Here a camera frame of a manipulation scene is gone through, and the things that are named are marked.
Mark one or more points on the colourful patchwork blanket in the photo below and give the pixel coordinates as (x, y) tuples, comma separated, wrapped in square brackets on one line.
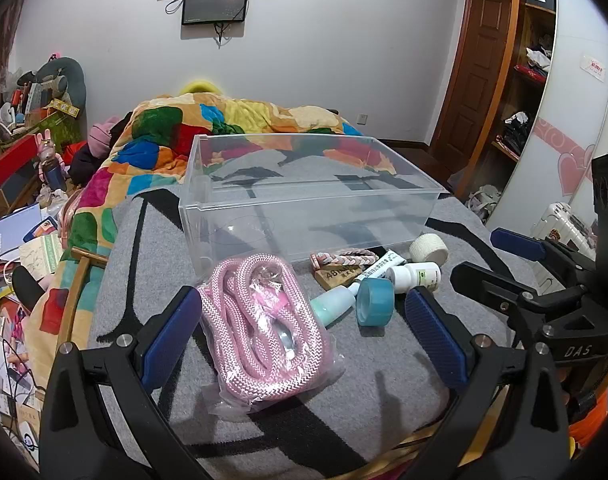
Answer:
[(149, 130)]

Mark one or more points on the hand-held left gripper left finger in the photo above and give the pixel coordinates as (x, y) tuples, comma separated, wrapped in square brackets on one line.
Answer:
[(170, 332)]

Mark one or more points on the blue tape roll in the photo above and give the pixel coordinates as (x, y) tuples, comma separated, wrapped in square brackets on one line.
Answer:
[(376, 302)]

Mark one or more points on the pink rabbit bottle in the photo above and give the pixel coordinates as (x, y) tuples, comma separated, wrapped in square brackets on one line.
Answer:
[(51, 165)]

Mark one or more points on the clear plastic storage box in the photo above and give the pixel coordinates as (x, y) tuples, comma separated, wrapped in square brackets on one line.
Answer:
[(284, 200)]

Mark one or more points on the wooden stick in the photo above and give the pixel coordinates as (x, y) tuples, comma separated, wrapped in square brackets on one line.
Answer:
[(76, 300)]

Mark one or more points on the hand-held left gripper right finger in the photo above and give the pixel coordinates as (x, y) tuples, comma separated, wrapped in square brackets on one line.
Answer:
[(433, 332)]

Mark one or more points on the red box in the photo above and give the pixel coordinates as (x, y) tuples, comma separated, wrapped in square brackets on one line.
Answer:
[(11, 160)]

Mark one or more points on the wooden wardrobe shelves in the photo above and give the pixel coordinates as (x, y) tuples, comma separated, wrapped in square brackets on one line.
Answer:
[(526, 95)]

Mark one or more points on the pile of papers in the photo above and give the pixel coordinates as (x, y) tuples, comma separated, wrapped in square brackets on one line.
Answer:
[(14, 240)]

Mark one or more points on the white wardrobe door with hearts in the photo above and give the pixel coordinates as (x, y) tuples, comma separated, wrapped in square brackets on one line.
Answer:
[(573, 110)]

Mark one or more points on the white ointment tube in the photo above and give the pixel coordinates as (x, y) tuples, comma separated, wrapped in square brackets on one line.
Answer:
[(383, 261)]

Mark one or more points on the pink knitted hat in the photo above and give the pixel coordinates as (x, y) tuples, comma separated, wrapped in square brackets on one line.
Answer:
[(103, 137)]

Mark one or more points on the small wall screen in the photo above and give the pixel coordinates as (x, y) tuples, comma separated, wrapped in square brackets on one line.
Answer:
[(215, 3)]

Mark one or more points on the pink curtain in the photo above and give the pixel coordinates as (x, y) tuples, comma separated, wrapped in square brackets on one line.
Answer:
[(4, 40)]

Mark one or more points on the wooden tag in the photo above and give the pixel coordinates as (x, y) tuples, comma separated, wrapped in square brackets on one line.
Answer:
[(334, 276)]

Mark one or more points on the white shoes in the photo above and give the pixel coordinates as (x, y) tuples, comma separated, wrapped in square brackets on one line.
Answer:
[(483, 200)]

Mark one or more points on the yellow pillow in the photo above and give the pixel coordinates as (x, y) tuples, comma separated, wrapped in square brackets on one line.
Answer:
[(200, 86)]

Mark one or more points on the small teal bottle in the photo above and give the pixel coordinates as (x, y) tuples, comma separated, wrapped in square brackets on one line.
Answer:
[(331, 305)]

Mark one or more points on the white pill bottle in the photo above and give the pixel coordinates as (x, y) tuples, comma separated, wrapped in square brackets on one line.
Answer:
[(418, 275)]

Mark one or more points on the white bandage roll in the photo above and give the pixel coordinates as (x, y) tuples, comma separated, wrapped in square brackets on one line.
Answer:
[(428, 249)]

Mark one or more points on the white wall socket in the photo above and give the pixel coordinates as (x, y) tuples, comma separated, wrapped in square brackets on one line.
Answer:
[(362, 118)]

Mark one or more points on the black bag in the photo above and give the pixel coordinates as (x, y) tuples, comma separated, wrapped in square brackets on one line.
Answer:
[(517, 132)]

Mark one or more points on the brown wooden door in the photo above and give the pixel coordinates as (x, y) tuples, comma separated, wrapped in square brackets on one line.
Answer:
[(476, 75)]

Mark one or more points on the grey neck pillow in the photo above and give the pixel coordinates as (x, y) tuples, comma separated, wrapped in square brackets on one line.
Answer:
[(71, 77)]

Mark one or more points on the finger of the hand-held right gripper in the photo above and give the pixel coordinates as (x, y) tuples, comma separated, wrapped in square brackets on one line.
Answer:
[(483, 280), (516, 243)]

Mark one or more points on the black clothing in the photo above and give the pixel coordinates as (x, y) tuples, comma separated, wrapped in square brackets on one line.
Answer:
[(86, 162)]

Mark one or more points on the grey black patterned blanket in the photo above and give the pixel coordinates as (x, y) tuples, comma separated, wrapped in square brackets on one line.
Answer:
[(383, 385)]

